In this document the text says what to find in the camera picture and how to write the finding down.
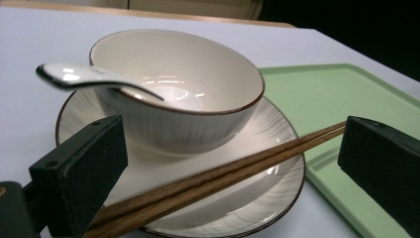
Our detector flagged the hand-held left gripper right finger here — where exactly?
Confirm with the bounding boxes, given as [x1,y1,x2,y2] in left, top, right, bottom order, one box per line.
[337,115,420,238]

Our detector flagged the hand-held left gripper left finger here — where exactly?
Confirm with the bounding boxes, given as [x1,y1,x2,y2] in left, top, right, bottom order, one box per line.
[28,114,129,238]

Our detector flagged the white ceramic spoon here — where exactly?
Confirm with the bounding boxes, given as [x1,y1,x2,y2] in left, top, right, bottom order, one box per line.
[35,62,206,112]

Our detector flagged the brown wooden chopstick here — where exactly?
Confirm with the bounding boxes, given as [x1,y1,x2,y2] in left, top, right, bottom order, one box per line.
[88,120,347,229]
[82,125,347,238]

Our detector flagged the white ribbed ceramic plate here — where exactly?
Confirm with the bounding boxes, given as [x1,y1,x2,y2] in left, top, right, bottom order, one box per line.
[54,88,306,238]

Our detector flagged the white ribbed ceramic bowl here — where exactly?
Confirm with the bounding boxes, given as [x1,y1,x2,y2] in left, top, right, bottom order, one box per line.
[88,28,265,155]

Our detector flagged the light green plastic tray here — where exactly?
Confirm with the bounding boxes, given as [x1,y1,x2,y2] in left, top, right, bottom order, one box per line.
[259,62,420,238]

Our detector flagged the beige curtain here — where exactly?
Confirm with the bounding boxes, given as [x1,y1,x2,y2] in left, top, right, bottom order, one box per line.
[33,0,264,21]

